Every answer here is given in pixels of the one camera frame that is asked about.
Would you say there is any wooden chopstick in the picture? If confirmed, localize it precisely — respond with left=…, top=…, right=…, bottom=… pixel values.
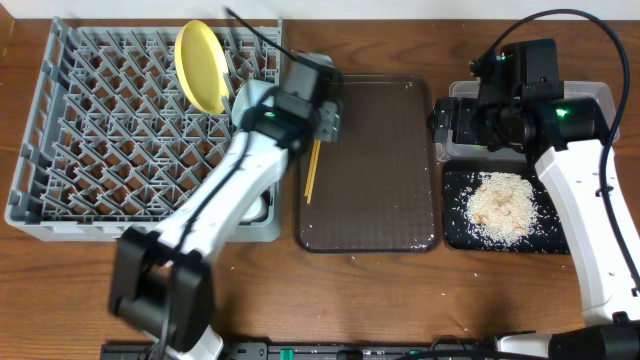
left=304, top=139, right=320, bottom=198
left=307, top=139, right=322, bottom=205

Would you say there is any light blue bowl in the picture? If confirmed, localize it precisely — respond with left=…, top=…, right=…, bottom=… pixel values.
left=231, top=79, right=275, bottom=129

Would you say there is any yellow round plate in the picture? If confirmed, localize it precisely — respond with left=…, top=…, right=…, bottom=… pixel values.
left=174, top=20, right=230, bottom=115

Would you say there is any white cup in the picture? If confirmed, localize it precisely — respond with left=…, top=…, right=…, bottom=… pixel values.
left=241, top=197, right=268, bottom=223

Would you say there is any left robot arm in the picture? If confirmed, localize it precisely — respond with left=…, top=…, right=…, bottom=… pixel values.
left=108, top=53, right=342, bottom=359

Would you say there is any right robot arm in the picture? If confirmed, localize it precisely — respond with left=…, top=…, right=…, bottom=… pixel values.
left=429, top=39, right=639, bottom=359

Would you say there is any clear plastic waste bin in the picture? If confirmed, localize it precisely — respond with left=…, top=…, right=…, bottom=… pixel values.
left=435, top=81, right=616, bottom=162

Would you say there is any black waste tray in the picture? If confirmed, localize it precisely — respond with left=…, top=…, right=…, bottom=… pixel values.
left=442, top=160, right=569, bottom=254

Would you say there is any dark brown serving tray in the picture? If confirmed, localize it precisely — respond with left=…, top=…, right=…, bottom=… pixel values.
left=295, top=75, right=440, bottom=254

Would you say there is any spilled rice pile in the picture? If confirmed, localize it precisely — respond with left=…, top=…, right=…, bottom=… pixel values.
left=467, top=173, right=537, bottom=241

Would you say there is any grey plastic dish rack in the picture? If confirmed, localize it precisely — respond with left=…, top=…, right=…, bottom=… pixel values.
left=4, top=16, right=287, bottom=244

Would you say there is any black rail at table edge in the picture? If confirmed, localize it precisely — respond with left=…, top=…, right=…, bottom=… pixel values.
left=99, top=337, right=490, bottom=360

